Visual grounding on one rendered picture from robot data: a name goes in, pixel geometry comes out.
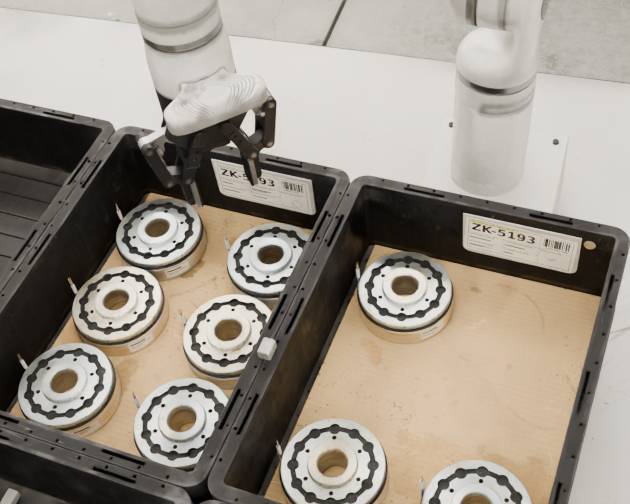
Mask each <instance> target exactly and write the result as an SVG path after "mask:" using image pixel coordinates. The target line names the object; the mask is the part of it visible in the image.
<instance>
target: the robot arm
mask: <svg viewBox="0 0 630 504"><path fill-rule="evenodd" d="M548 3H550V0H446V5H447V9H448V12H449V14H450V16H451V17H452V18H453V19H454V20H455V21H457V22H460V23H462V24H465V25H469V26H476V27H480V28H478V29H476V30H474V31H472V32H471V33H469V34H468V35H467V36H466V37H465V38H464V39H463V40H462V41H461V43H460V45H459V47H458V50H457V56H456V76H455V97H454V116H453V134H452V151H451V175H452V177H453V180H454V181H455V183H456V184H457V185H458V186H459V187H460V188H462V189H463V190H465V191H466V192H468V193H471V194H474V195H477V196H483V197H493V196H500V195H503V194H506V193H508V192H510V191H512V190H513V189H514V188H515V187H517V186H518V184H519V183H520V182H521V179H522V177H523V171H524V164H525V157H526V151H527V144H528V137H529V129H530V122H531V115H532V108H533V101H534V94H535V85H536V78H537V71H538V63H539V55H540V47H541V40H542V33H543V27H544V22H545V17H546V12H547V8H548ZM132 4H133V8H134V12H135V15H136V19H137V22H138V25H139V28H140V32H141V35H142V38H143V42H144V50H145V56H146V61H147V65H148V68H149V71H150V74H151V78H152V81H153V84H154V88H155V91H156V94H157V97H158V101H159V104H160V107H161V110H162V114H163V120H162V123H161V129H159V130H157V131H155V132H154V133H152V134H150V135H147V134H146V133H144V132H141V133H139V134H137V135H136V137H135V140H136V142H137V144H138V146H139V148H140V150H141V152H142V154H143V155H144V157H145V159H146V160H147V162H148V163H149V165H150V166H151V168H152V169H153V171H154V172H155V174H156V175H157V177H158V178H159V180H160V181H161V183H162V184H163V185H164V187H165V188H172V187H173V186H174V185H175V184H180V185H181V188H182V191H183V194H184V196H185V198H186V200H187V202H188V203H189V204H190V205H194V204H195V205H196V207H197V209H199V208H201V207H203V206H204V205H203V202H202V198H201V195H200V192H199V188H198V185H197V182H196V180H195V173H196V169H197V168H199V166H200V161H201V157H202V155H203V154H205V153H208V152H210V151H211V150H213V149H214V148H216V147H222V146H225V145H228V144H230V143H231V142H230V141H232V142H233V143H234V144H235V146H236V147H237V148H238V149H239V151H240V155H241V159H242V164H243V168H244V172H245V175H246V177H247V179H248V180H249V182H250V184H251V185H252V186H255V185H257V184H258V179H257V178H260V177H261V175H262V170H261V165H260V161H259V152H260V151H261V150H262V149H264V148H271V147H272V146H273V145H274V144H275V129H276V108H277V102H276V100H275V99H274V97H273V96H272V94H271V93H270V91H269V90H268V88H267V87H266V82H265V80H264V79H263V78H262V77H261V76H259V75H257V74H252V73H237V72H236V67H235V63H234V58H233V54H232V49H231V44H230V40H229V37H228V34H227V31H226V29H225V27H224V24H223V21H222V18H221V13H220V8H219V4H218V0H132ZM251 109H252V110H253V112H254V114H255V132H254V133H253V134H252V135H250V136H248V135H247V134H246V133H245V131H244V130H243V129H242V128H241V127H240V126H241V124H242V122H243V120H244V118H245V116H246V114H247V112H248V111H249V110H251ZM167 140H168V141H170V142H172V143H174V144H176V151H177V156H176V161H175V166H167V165H166V163H165V161H164V160H163V158H162V156H163V155H164V154H163V152H164V151H165V148H164V143H165V142H166V141H167Z"/></svg>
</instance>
